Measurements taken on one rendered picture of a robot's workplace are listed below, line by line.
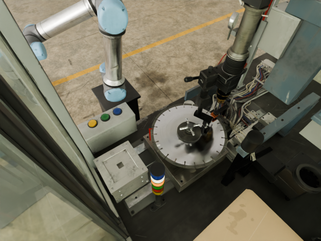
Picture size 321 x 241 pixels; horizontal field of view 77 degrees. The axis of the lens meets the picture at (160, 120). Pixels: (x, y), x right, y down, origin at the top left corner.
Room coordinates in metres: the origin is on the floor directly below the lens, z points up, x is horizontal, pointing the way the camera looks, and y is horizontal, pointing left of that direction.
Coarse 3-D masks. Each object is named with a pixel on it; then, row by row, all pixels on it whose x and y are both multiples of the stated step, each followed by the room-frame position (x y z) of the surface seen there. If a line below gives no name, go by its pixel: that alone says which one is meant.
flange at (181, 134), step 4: (180, 124) 0.55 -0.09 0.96; (184, 124) 0.55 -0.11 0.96; (196, 128) 0.52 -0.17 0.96; (180, 132) 0.50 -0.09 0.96; (184, 132) 0.50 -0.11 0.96; (188, 132) 0.49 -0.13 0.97; (196, 132) 0.50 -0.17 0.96; (200, 132) 0.50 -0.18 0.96; (180, 136) 0.48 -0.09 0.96; (184, 136) 0.48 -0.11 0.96; (188, 136) 0.48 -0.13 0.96; (192, 136) 0.48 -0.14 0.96; (196, 136) 0.48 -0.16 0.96; (184, 140) 0.46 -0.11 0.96; (188, 140) 0.46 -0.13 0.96; (192, 140) 0.46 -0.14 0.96; (196, 140) 0.46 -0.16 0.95
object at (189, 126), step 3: (186, 120) 0.54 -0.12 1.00; (189, 123) 0.52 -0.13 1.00; (198, 123) 0.52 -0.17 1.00; (186, 126) 0.51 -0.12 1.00; (189, 126) 0.50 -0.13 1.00; (192, 126) 0.50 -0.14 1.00; (180, 129) 0.49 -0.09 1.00; (183, 129) 0.50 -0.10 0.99; (186, 129) 0.51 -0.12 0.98; (189, 129) 0.50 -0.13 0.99; (192, 129) 0.49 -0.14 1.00; (192, 132) 0.48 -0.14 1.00
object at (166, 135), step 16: (176, 112) 0.63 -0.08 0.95; (192, 112) 0.63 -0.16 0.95; (208, 112) 0.63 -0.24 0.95; (160, 128) 0.53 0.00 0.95; (176, 128) 0.53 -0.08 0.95; (208, 128) 0.53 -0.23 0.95; (160, 144) 0.44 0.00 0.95; (176, 144) 0.44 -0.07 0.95; (192, 144) 0.44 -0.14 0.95; (208, 144) 0.44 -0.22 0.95; (176, 160) 0.37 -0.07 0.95; (192, 160) 0.37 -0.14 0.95; (208, 160) 0.37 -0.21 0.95
